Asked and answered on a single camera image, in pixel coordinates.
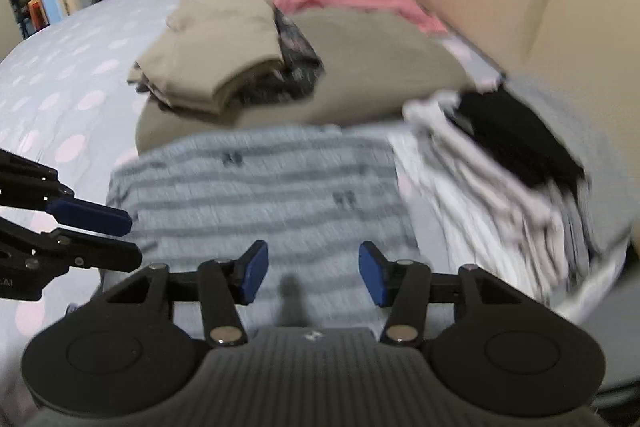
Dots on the black folded garment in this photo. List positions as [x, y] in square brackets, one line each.
[520, 142]

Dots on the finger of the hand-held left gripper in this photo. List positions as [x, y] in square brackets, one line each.
[90, 252]
[90, 217]

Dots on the polka-dot bedsheet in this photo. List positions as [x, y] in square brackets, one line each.
[75, 82]

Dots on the grey striped garment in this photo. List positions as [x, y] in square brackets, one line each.
[280, 197]

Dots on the dark patterned garment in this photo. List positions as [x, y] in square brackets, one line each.
[300, 57]

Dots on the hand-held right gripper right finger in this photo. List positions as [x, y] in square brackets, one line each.
[374, 272]

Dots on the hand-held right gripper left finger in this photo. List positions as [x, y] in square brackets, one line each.
[254, 271]

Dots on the black and white striped garment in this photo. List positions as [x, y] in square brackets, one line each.
[480, 202]

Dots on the orange shelf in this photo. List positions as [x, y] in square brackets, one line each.
[37, 12]

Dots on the tan folded garment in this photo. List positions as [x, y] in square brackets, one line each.
[220, 47]

